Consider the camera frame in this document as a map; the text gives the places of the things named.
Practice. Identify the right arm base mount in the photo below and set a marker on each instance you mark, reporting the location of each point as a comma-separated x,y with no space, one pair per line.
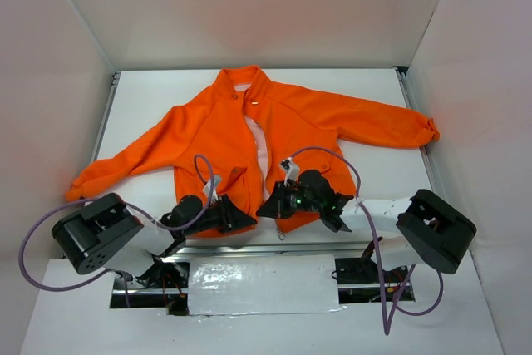
358,281

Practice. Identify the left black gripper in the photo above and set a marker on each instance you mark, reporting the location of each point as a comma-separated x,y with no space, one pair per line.
227,214

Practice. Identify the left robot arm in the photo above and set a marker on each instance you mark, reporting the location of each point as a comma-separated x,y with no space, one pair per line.
105,234

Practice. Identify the white foil-edged panel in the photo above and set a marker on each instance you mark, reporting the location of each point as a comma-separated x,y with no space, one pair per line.
262,285

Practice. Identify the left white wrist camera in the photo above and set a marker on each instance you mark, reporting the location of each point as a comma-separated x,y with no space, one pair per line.
210,188

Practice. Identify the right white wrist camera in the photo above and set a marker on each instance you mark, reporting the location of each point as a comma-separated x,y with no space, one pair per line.
290,169

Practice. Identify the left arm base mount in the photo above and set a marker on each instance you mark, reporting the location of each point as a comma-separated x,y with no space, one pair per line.
164,287

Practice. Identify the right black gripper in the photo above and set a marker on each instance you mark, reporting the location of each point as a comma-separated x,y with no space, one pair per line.
281,199

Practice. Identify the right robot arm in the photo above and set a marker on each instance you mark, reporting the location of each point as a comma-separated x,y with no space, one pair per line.
426,229

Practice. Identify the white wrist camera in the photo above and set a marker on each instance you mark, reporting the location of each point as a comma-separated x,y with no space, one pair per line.
210,188
290,169

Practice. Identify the orange zip jacket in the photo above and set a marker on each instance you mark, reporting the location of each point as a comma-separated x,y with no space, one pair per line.
243,125

